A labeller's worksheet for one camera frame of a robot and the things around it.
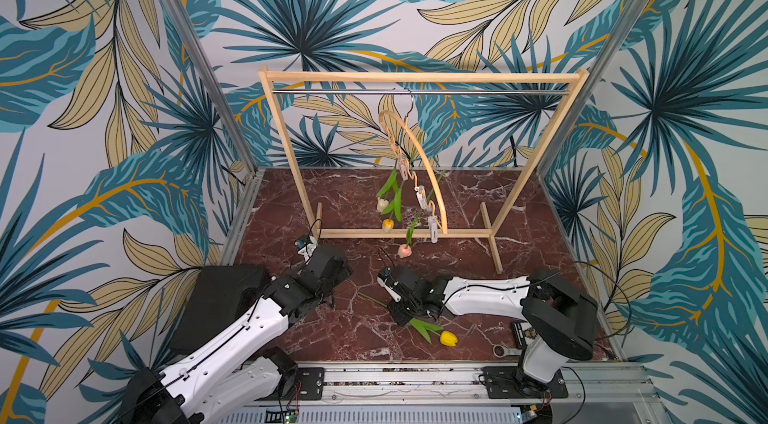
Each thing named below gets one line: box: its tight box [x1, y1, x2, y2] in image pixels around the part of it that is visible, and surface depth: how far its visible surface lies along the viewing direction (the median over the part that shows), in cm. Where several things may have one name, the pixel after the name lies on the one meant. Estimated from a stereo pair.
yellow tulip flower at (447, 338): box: [357, 292, 459, 348], surface depth 81 cm
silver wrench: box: [492, 344, 523, 359], surface depth 80 cm
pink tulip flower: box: [397, 217, 418, 259], surface depth 84 cm
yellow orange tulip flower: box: [381, 184, 404, 233], surface depth 86 cm
